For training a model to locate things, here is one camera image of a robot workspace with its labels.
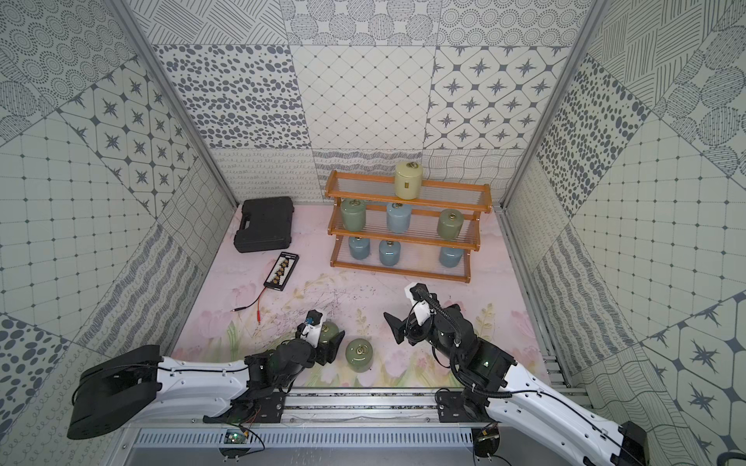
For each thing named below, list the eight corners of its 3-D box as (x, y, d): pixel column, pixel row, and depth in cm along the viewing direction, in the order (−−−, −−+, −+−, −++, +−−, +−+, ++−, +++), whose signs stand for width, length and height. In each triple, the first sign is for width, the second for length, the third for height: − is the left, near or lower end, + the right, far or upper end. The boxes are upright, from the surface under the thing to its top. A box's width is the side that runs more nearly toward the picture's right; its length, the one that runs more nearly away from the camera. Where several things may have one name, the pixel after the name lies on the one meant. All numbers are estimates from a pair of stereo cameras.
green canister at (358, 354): (347, 372, 82) (344, 363, 75) (349, 347, 86) (346, 337, 79) (372, 372, 82) (371, 363, 75) (372, 347, 86) (371, 337, 79)
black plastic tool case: (237, 255, 106) (231, 246, 102) (248, 208, 122) (243, 199, 118) (290, 249, 108) (286, 240, 104) (294, 204, 124) (291, 194, 120)
